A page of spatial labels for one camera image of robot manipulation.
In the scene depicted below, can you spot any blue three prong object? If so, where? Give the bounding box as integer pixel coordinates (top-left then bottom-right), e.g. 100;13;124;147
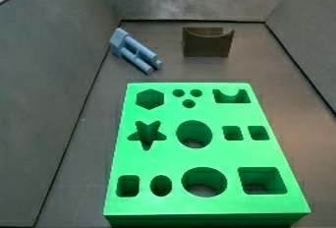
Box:
109;28;163;75

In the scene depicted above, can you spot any green shape sorting block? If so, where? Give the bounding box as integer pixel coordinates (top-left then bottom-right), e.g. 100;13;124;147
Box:
104;83;311;228

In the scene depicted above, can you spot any dark curved fixture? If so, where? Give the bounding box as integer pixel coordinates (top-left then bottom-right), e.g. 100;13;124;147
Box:
183;27;235;57

